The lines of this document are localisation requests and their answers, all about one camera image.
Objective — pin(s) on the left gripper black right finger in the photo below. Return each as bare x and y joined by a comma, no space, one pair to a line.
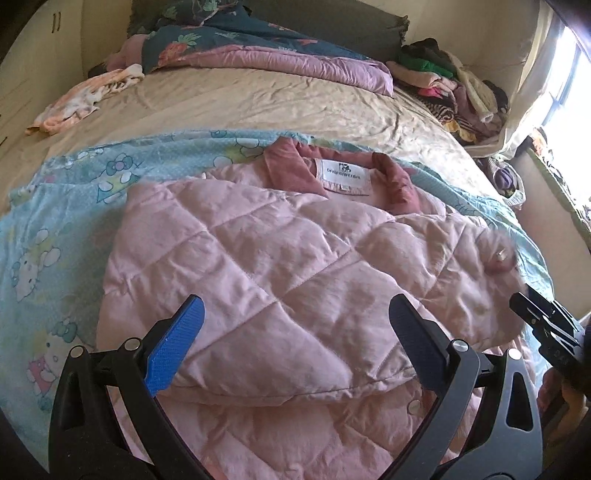
484,423

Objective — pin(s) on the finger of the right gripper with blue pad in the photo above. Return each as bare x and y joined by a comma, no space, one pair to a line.
564,341

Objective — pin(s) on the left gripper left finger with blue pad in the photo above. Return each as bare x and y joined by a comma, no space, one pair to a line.
106,422

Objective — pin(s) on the pink quilted jacket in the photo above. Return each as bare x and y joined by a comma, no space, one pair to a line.
297,373

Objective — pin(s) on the bag with purple clothes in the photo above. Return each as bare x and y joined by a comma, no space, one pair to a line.
505,180

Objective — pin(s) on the pile of mixed clothes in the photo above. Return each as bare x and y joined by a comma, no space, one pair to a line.
472,110

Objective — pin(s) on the person's right hand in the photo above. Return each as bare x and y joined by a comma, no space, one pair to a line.
563,400

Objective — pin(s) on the floral cloth on windowsill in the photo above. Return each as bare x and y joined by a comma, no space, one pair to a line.
543,156

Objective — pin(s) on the light blue Hello Kitty sheet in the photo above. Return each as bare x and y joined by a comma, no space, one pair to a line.
55,241

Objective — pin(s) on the cream curtain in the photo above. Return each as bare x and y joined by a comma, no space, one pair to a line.
517,54

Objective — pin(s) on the peach white small garment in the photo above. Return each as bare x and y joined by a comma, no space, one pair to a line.
83,99

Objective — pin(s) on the beige bed sheet mattress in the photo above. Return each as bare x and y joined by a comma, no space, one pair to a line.
243,99

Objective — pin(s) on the dark grey headboard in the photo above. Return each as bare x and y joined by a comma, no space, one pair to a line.
351,25

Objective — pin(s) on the pink pillow near headboard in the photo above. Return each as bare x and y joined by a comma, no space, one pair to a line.
129,53

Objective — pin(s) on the cream wardrobe with drawers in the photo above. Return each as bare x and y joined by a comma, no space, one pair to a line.
61,42

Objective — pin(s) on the dark teal floral purple quilt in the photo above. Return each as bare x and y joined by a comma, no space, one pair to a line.
222,34

